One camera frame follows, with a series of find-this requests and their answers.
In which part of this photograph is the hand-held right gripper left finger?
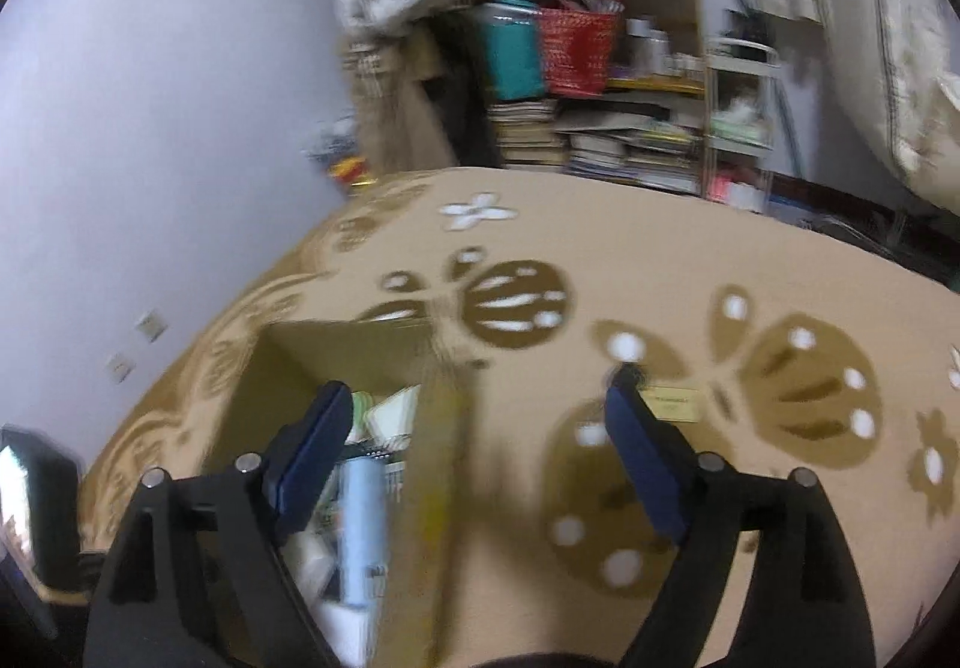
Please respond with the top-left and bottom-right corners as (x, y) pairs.
(82, 381), (355, 668)

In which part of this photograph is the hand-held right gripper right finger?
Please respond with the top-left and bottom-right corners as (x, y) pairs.
(604, 364), (878, 668)

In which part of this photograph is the light blue tube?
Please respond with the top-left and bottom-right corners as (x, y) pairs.
(334, 458), (395, 609)

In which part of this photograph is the cardboard box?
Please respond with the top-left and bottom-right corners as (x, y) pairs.
(202, 319), (481, 668)

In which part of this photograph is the small yellow card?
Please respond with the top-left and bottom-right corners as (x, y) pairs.
(645, 387), (702, 423)

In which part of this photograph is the beige patterned carpet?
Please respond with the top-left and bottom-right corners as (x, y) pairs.
(75, 166), (960, 668)

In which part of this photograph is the bag of plush toys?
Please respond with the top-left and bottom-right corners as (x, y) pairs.
(304, 121), (376, 189)

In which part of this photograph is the wide stack of books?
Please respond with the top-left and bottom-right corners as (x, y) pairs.
(562, 121), (702, 193)

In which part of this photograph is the narrow stack of books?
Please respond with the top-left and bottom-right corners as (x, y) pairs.
(487, 100), (567, 170)

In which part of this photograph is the beige coat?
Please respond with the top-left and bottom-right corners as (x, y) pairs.
(345, 31), (451, 178)

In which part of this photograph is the red patterned bag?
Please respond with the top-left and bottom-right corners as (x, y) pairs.
(536, 4), (623, 98)

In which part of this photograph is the row of cosmetic bottles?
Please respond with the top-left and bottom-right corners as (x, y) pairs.
(622, 17), (706, 79)

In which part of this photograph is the white cart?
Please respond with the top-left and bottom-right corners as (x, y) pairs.
(701, 36), (781, 212)

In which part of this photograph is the teal bag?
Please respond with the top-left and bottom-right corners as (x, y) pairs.
(480, 1), (545, 101)

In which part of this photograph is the white duvet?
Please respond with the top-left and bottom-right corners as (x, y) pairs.
(855, 0), (960, 219)

